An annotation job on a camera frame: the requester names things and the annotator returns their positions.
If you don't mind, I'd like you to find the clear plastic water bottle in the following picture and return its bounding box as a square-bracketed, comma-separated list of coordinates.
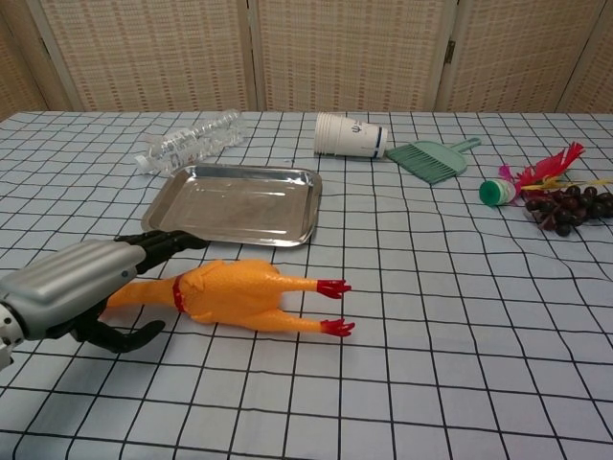
[133, 108, 248, 176]

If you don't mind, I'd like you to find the blue checked tablecloth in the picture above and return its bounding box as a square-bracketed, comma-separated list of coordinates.
[0, 110, 613, 460]

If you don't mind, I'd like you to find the stack of white paper cups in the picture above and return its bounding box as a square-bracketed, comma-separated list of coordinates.
[313, 112, 389, 159]

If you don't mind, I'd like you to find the stainless steel tray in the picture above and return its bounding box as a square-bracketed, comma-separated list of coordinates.
[141, 163, 323, 248]

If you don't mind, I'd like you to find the feather shuttlecock with green base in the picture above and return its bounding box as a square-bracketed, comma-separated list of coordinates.
[479, 142, 613, 208]

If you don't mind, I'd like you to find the woven folding screen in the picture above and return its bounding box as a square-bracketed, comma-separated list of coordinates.
[0, 0, 613, 114]

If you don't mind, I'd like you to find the bunch of dark grapes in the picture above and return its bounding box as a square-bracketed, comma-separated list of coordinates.
[524, 185, 613, 238]

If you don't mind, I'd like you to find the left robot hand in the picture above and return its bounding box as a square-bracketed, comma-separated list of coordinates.
[0, 228, 211, 355]

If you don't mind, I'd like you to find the small green hand brush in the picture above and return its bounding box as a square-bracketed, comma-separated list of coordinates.
[385, 136, 483, 186]

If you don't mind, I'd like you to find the yellow rubber chicken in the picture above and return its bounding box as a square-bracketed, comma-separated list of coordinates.
[105, 258, 356, 339]

